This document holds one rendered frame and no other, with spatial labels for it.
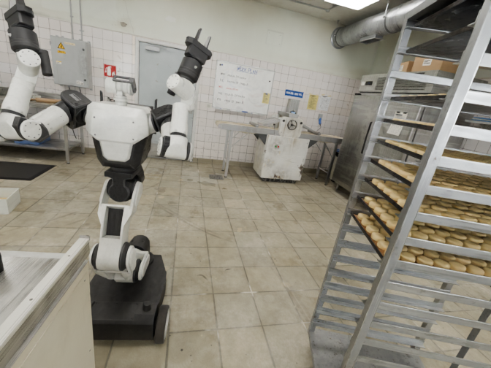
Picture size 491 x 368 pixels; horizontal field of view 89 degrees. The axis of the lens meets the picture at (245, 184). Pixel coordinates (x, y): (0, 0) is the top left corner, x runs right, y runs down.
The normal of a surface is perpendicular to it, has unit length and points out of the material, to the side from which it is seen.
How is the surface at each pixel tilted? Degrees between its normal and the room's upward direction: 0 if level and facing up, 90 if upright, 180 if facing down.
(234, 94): 90
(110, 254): 58
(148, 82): 90
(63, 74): 90
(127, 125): 90
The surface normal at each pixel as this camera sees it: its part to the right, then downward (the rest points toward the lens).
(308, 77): 0.21, 0.35
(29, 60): 0.67, -0.07
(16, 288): 0.15, -0.93
